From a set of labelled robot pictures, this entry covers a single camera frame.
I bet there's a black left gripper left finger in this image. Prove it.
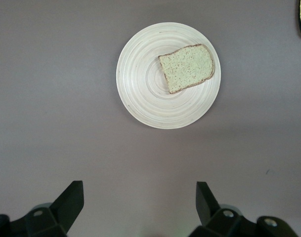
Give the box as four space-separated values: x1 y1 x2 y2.
0 180 85 237

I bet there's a slice of brown bread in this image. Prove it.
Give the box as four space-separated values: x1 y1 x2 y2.
158 43 215 95

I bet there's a round pale wooden plate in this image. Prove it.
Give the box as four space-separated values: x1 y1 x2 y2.
116 22 222 129

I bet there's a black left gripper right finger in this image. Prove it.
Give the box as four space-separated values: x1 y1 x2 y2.
187 181 299 237

